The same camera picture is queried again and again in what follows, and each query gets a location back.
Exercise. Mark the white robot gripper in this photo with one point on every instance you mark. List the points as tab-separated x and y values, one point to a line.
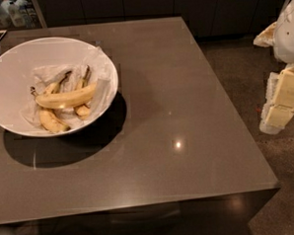
288	36

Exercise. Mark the large yellow banana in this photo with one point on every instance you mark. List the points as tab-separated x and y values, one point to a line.
65	99

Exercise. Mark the right yellow banana in bowl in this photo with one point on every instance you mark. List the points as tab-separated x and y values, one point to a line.
83	111

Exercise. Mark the yellow banana in bowl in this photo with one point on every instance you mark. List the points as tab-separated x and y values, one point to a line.
83	111
47	117

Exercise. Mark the left yellow banana in bowl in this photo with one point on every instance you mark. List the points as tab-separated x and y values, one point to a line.
47	117

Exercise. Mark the white bowl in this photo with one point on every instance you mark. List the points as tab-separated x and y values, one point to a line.
16	67

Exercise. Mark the bottles on background shelf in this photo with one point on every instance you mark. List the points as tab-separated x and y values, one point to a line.
18	15

